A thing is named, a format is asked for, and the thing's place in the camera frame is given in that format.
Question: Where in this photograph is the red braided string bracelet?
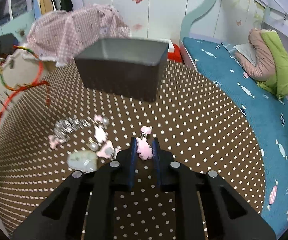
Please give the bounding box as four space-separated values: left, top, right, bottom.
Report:
0 44 51 133

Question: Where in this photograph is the pale jade pendant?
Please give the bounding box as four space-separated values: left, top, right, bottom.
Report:
67 150 98 173

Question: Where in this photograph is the wardrobe shelf unit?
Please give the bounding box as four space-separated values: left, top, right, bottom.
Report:
0 0 35 42

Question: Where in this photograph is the cardboard box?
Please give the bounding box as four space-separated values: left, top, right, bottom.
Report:
43 61 56 72

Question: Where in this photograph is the pink checkered cloth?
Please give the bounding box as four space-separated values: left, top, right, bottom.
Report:
24 4 131 67

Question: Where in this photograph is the brown polka dot tablecloth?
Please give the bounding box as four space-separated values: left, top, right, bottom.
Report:
0 62 265 235

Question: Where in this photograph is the dark metal tin box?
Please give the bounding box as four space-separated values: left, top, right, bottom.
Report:
74 38 169 102

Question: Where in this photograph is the teal bed mattress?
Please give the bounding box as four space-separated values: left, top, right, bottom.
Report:
183 37 288 237

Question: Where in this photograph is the red upholstered bench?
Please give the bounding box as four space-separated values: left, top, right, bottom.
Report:
168 44 183 63

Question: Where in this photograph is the pink and green folded quilt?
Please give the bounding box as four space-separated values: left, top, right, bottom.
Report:
234 29 288 100

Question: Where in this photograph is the teal bed headboard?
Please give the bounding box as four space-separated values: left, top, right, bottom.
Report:
179 0 216 42

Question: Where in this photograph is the silver bead bracelet cluster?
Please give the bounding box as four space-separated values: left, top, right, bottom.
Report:
54 118 91 141

